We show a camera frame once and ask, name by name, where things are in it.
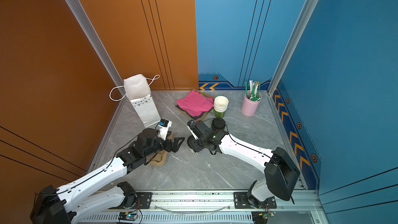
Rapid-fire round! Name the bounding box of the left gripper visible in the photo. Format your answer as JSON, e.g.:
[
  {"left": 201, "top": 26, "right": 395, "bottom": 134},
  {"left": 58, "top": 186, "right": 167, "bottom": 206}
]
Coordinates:
[{"left": 144, "top": 130, "right": 185, "bottom": 160}]

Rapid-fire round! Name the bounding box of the white takeout coffee cup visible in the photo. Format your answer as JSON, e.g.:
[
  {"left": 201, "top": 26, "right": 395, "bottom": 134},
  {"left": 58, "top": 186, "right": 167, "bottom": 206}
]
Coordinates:
[{"left": 188, "top": 144, "right": 202, "bottom": 155}]

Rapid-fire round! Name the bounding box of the beige pulp cup carrier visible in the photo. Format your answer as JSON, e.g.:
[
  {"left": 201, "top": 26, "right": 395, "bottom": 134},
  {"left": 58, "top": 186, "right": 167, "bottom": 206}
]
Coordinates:
[{"left": 147, "top": 150, "right": 169, "bottom": 167}]

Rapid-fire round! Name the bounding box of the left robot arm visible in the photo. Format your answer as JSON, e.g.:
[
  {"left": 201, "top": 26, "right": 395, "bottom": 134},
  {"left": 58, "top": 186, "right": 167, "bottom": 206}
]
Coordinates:
[{"left": 30, "top": 128, "right": 185, "bottom": 224}]

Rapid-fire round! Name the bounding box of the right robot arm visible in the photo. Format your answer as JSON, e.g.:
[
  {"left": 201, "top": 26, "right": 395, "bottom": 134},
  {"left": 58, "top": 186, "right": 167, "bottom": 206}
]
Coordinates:
[{"left": 188, "top": 129, "right": 300, "bottom": 208}]

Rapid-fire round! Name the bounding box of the stack of black lids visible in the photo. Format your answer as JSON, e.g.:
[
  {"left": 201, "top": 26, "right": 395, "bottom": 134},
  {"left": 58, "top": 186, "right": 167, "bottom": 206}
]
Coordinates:
[{"left": 211, "top": 118, "right": 226, "bottom": 132}]

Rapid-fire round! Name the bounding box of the stack of paper cups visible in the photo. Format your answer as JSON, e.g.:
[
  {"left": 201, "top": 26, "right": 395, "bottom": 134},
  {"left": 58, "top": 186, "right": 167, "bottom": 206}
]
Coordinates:
[{"left": 214, "top": 96, "right": 229, "bottom": 118}]

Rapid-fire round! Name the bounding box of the pink napkin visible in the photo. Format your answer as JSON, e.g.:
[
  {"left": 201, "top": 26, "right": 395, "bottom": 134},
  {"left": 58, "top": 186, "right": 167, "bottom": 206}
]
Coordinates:
[{"left": 176, "top": 90, "right": 215, "bottom": 118}]

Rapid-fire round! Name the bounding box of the pink straw holder cup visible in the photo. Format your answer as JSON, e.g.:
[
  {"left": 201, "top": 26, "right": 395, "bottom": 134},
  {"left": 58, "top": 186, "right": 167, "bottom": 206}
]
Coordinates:
[{"left": 241, "top": 93, "right": 261, "bottom": 117}]

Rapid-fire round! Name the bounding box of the bundle of wrapped straws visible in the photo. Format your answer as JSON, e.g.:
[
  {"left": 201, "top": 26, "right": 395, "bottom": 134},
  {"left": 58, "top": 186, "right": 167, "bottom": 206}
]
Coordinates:
[{"left": 245, "top": 80, "right": 261, "bottom": 102}]

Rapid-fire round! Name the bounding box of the white paper gift bag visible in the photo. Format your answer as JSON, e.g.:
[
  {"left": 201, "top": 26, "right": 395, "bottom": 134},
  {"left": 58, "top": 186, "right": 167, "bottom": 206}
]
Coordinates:
[{"left": 109, "top": 74, "right": 161, "bottom": 128}]

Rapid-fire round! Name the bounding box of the green circuit board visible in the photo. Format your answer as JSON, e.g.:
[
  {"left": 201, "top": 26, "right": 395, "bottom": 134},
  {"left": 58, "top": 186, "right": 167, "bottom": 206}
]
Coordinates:
[{"left": 118, "top": 212, "right": 138, "bottom": 223}]

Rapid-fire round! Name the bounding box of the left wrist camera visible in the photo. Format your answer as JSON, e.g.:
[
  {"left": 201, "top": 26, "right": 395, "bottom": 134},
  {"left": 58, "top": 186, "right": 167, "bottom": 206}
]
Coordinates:
[{"left": 155, "top": 119, "right": 172, "bottom": 140}]

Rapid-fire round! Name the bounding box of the aluminium front rail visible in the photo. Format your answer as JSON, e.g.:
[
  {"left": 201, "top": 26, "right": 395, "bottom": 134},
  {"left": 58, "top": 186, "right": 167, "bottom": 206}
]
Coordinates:
[{"left": 80, "top": 190, "right": 328, "bottom": 224}]

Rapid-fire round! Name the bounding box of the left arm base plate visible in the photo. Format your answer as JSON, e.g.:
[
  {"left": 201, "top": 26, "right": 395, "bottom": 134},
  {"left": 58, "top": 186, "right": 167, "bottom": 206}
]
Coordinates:
[{"left": 113, "top": 192, "right": 153, "bottom": 210}]

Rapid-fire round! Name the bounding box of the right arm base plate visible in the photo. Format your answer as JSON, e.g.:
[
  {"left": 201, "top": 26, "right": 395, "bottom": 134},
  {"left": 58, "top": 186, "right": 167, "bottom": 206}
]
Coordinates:
[{"left": 233, "top": 192, "right": 277, "bottom": 209}]

